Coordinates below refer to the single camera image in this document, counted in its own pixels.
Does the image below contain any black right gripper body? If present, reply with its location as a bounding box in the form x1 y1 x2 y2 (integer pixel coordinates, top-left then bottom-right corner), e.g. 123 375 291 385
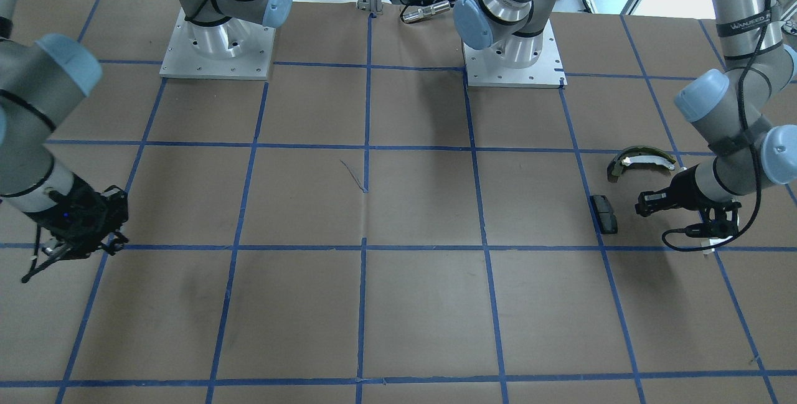
31 185 129 260

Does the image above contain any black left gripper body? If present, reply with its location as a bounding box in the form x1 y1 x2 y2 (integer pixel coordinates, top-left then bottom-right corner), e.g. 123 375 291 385
634 167 741 240

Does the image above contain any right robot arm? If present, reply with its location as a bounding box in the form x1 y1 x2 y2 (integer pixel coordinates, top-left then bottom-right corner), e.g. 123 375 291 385
2 0 293 266

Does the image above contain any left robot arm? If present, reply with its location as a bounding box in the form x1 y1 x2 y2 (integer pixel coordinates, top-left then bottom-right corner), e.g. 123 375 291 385
453 0 795 239

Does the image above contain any white curved plastic piece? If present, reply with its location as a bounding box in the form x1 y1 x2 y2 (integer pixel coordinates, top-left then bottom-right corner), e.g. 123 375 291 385
677 167 740 255

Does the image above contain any black brake pad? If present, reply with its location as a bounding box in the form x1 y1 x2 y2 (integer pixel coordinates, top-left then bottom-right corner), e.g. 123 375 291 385
590 194 620 235

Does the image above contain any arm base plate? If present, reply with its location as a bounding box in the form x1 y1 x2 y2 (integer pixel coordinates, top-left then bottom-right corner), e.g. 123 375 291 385
159 10 277 81
462 21 567 88

